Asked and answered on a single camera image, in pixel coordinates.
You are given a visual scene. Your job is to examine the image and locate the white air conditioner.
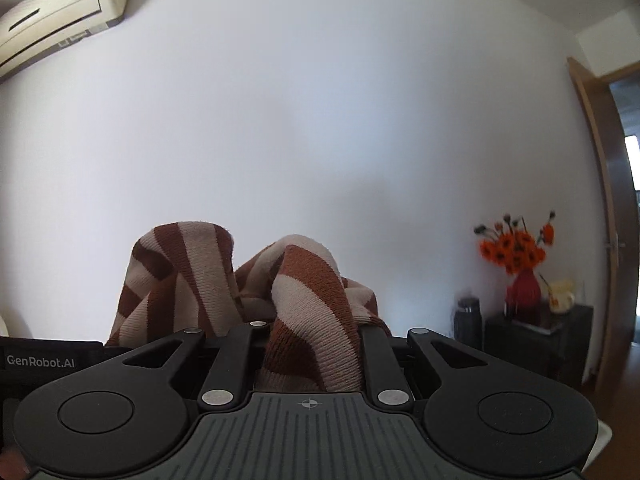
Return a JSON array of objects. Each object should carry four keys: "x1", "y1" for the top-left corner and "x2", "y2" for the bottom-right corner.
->
[{"x1": 0, "y1": 0, "x2": 133, "y2": 81}]

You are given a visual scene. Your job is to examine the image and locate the black cabinet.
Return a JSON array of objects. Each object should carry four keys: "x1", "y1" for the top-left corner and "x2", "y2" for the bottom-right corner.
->
[{"x1": 482, "y1": 302, "x2": 596, "y2": 386}]

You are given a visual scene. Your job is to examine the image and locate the brown white striped sweater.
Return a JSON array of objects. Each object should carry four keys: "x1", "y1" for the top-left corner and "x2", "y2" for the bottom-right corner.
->
[{"x1": 105, "y1": 220, "x2": 393, "y2": 393}]

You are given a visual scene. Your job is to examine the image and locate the dark brown door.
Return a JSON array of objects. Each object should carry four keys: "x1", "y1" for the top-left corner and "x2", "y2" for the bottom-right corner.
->
[{"x1": 607, "y1": 77, "x2": 640, "y2": 321}]

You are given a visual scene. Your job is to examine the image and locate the red vase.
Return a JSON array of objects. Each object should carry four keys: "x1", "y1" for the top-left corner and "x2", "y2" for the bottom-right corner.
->
[{"x1": 505, "y1": 267, "x2": 543, "y2": 318}]

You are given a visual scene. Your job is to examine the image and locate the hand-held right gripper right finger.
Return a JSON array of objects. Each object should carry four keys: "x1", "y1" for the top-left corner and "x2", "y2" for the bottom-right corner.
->
[{"x1": 357, "y1": 325, "x2": 506, "y2": 413}]

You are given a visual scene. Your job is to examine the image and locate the yellow glass jug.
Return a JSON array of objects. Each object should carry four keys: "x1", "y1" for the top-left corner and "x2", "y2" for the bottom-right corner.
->
[{"x1": 547, "y1": 280, "x2": 576, "y2": 315}]

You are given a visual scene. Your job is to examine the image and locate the black thermos bottle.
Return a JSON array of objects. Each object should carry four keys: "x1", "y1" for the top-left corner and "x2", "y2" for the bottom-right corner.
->
[{"x1": 452, "y1": 296, "x2": 483, "y2": 351}]

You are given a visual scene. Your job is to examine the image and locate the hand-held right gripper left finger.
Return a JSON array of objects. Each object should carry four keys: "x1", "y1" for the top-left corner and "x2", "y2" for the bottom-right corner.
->
[{"x1": 107, "y1": 321, "x2": 273, "y2": 413}]

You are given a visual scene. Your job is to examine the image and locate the wooden door frame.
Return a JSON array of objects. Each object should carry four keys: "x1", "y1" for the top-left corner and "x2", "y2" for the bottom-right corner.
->
[{"x1": 566, "y1": 55, "x2": 640, "y2": 386}]

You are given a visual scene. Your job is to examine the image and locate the person's left hand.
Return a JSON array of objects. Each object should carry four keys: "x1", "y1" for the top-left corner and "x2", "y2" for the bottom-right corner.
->
[{"x1": 0, "y1": 446, "x2": 33, "y2": 480}]

